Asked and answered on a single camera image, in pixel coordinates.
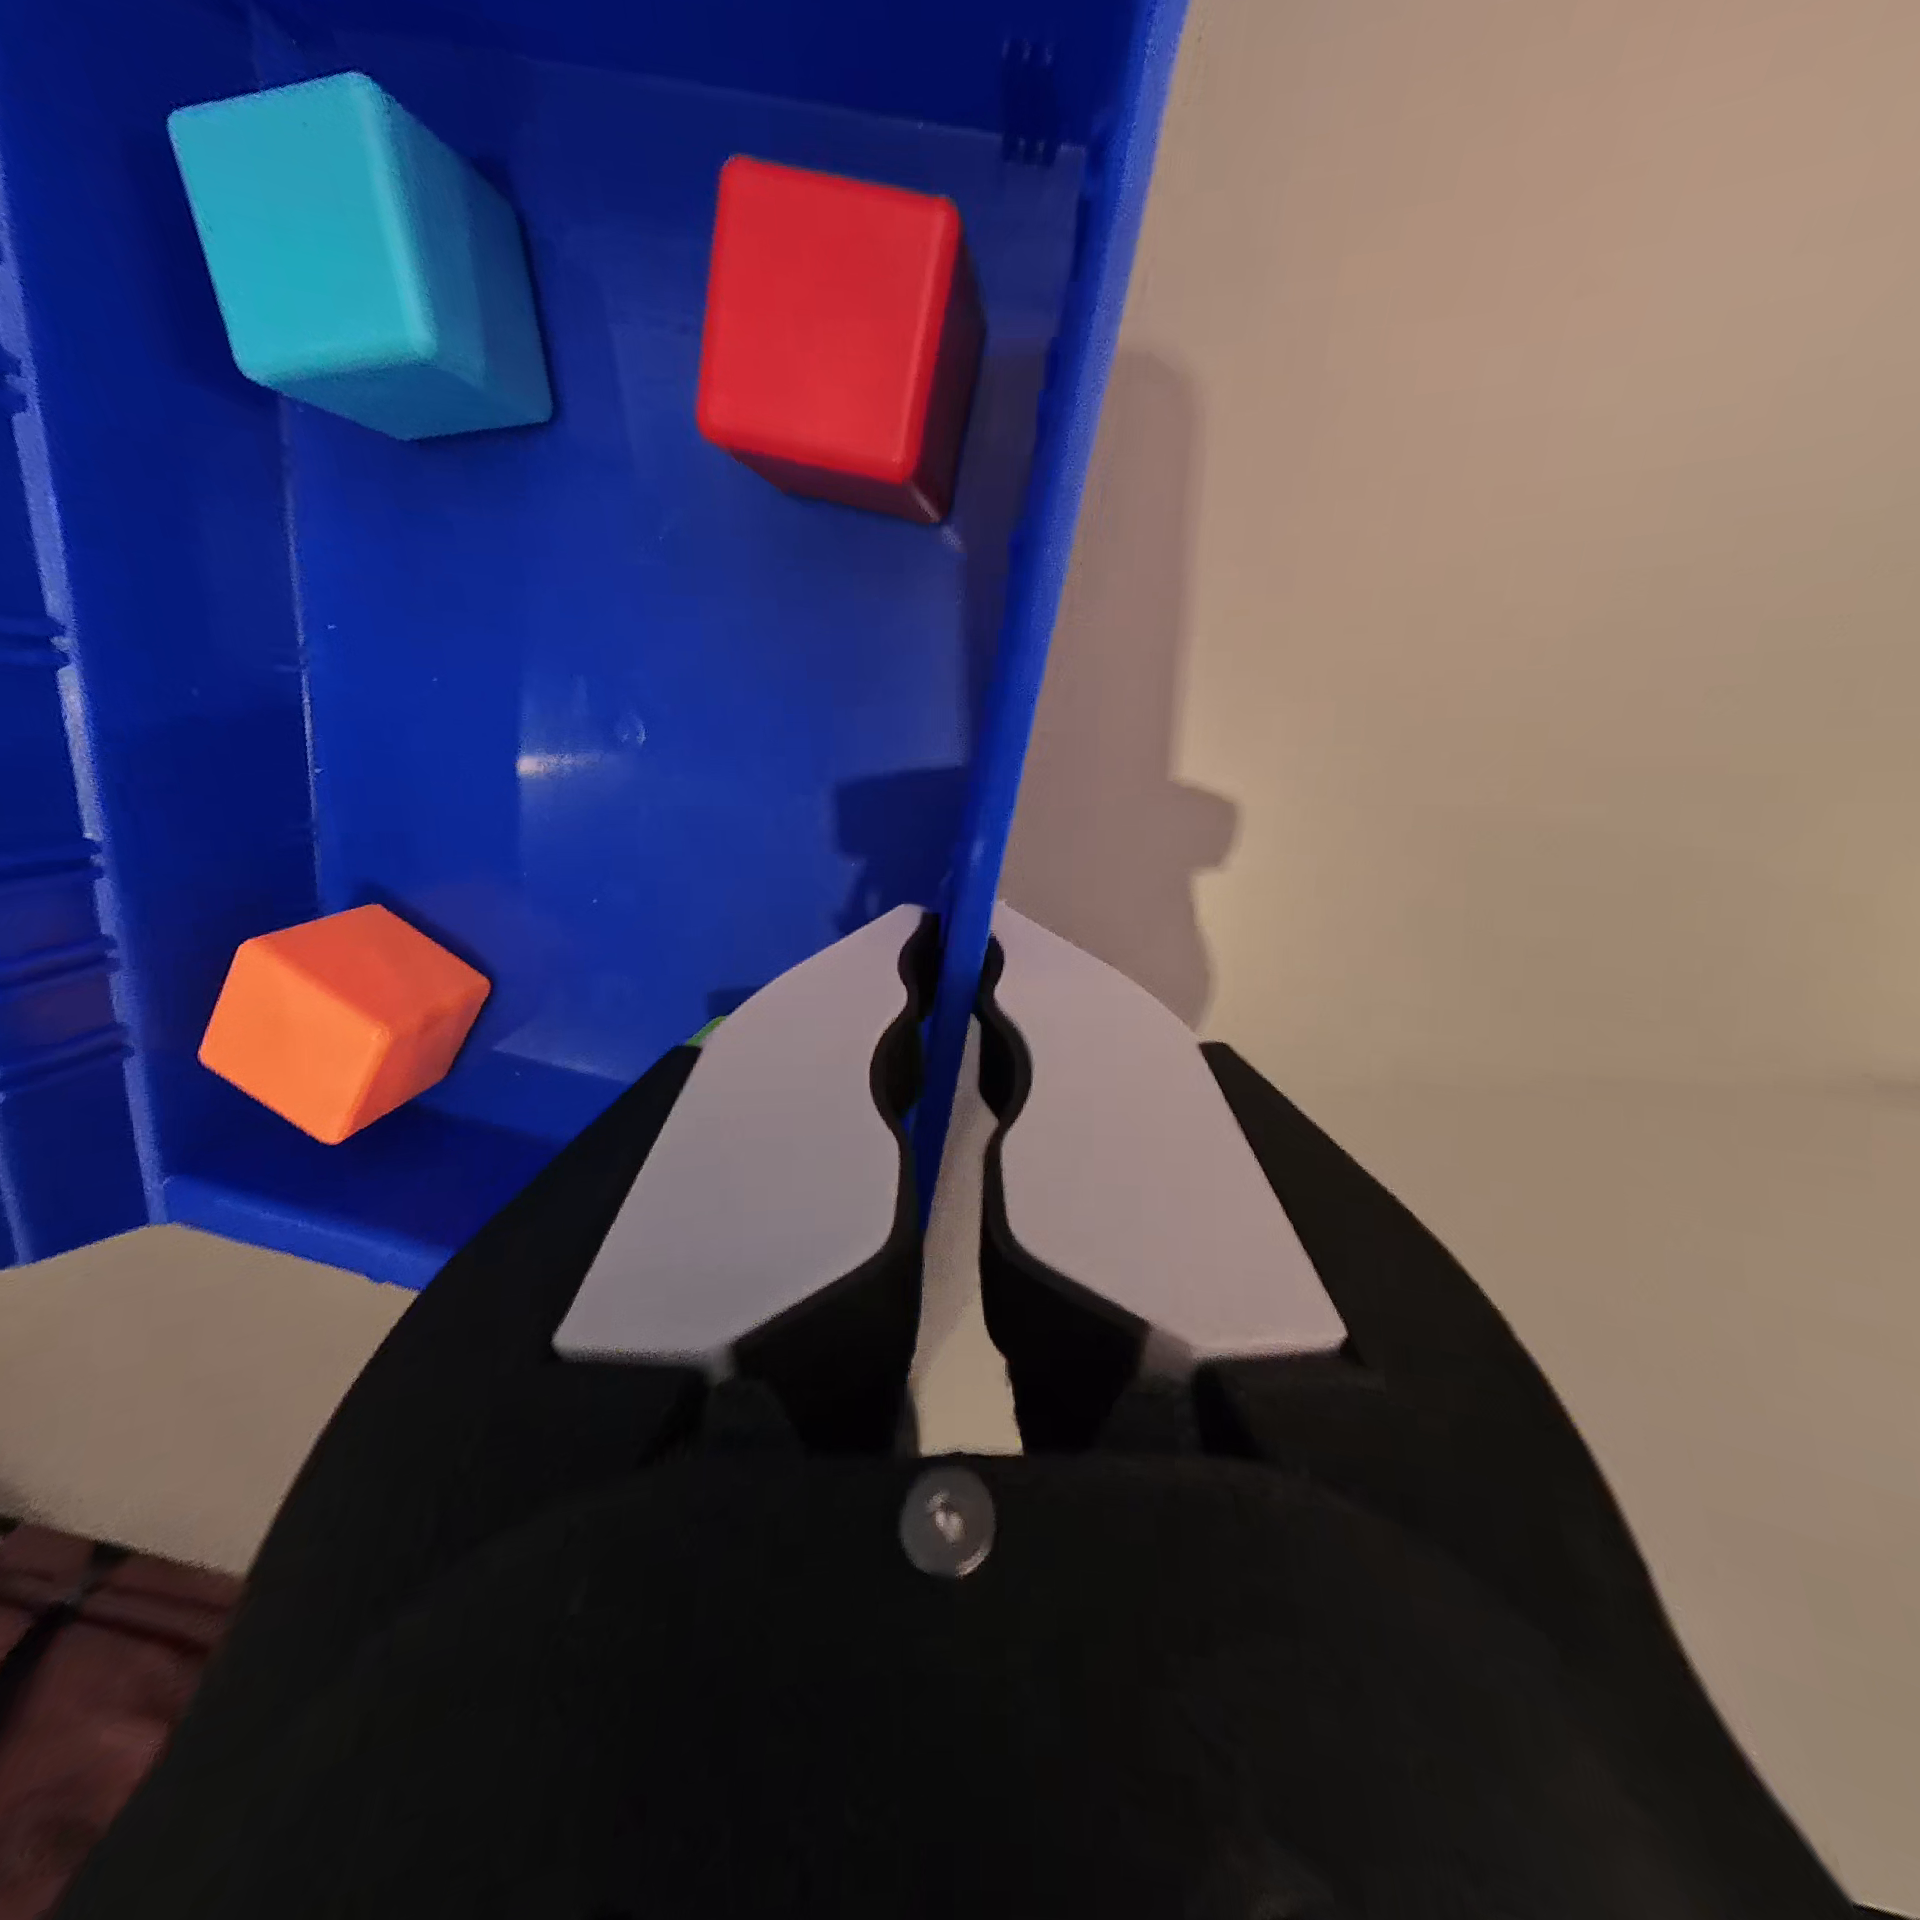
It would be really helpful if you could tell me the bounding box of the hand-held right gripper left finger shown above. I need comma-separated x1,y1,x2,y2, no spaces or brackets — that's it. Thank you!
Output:
559,900,955,1370

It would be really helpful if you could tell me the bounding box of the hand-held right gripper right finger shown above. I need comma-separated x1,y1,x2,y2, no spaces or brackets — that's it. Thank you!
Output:
966,896,1347,1370

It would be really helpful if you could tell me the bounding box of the orange magnetic cube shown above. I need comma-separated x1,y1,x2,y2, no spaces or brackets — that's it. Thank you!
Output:
199,903,496,1152

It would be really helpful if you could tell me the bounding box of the blue plastic bin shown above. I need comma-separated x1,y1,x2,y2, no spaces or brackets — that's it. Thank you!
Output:
0,0,1195,1296

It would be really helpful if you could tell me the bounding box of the red magnetic cube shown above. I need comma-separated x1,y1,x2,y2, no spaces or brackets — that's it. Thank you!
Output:
695,157,989,531

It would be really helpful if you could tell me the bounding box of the teal magnetic cube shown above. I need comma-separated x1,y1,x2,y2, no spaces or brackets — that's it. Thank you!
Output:
166,72,559,446

